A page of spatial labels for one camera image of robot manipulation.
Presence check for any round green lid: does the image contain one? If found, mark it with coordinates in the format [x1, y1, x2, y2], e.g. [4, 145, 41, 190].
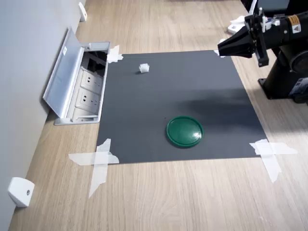
[166, 115, 205, 148]

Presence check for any white masking tape cross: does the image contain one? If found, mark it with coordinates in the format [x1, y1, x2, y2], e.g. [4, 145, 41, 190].
[249, 139, 298, 183]
[68, 138, 120, 199]
[213, 38, 227, 59]
[106, 44, 124, 64]

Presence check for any dark grey mat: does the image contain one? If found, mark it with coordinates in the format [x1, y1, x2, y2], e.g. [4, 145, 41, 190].
[96, 50, 269, 165]

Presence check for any white power socket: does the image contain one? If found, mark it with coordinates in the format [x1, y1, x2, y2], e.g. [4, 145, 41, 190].
[75, 88, 101, 111]
[80, 69, 104, 90]

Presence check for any small white angular bracket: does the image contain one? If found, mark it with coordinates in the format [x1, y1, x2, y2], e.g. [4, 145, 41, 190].
[227, 15, 247, 34]

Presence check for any small white camera box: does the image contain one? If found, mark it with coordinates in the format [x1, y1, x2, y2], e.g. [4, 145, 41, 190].
[261, 13, 282, 32]

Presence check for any white wall bracket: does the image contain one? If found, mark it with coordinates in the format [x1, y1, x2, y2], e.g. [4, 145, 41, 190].
[78, 1, 88, 22]
[7, 177, 35, 208]

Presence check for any silver cable duct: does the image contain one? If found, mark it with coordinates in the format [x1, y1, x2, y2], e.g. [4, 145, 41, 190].
[42, 26, 112, 126]

